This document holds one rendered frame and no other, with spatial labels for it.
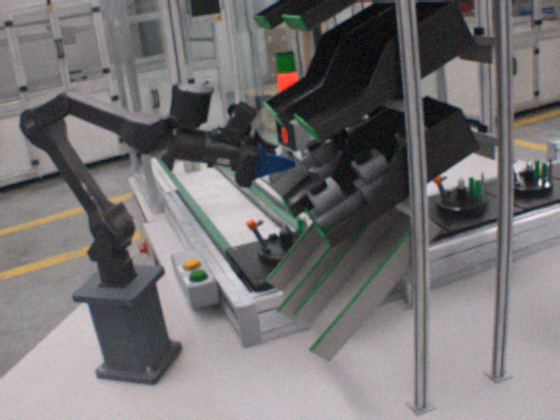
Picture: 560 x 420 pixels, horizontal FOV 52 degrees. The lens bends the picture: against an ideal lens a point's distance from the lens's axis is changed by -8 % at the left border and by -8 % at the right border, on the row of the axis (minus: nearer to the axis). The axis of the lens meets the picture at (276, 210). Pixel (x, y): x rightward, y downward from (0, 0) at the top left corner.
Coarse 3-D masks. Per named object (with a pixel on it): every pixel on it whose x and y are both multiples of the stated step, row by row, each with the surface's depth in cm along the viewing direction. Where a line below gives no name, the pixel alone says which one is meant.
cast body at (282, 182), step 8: (272, 152) 104; (280, 152) 104; (296, 160) 105; (304, 160) 106; (312, 160) 106; (296, 168) 105; (304, 168) 105; (272, 176) 105; (280, 176) 105; (288, 176) 105; (296, 176) 105; (304, 176) 105; (272, 184) 105; (280, 184) 105; (288, 184) 105; (296, 184) 106; (280, 192) 106
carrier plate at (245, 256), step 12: (228, 252) 149; (240, 252) 148; (252, 252) 148; (240, 264) 142; (252, 264) 141; (264, 264) 140; (252, 276) 135; (264, 276) 135; (252, 288) 133; (264, 288) 131
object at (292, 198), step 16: (400, 96) 106; (384, 112) 102; (368, 128) 102; (336, 144) 115; (352, 144) 103; (352, 160) 103; (336, 176) 104; (288, 192) 115; (304, 192) 111; (288, 208) 104
